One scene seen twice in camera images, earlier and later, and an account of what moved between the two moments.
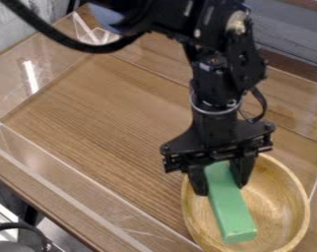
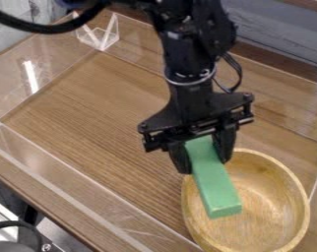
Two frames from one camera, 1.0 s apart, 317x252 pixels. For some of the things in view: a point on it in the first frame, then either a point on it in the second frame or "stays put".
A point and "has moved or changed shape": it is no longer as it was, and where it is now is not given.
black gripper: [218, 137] to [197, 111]
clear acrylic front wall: [70, 203] stays put
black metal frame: [60, 240] stays put
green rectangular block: [234, 216] has moved or changed shape
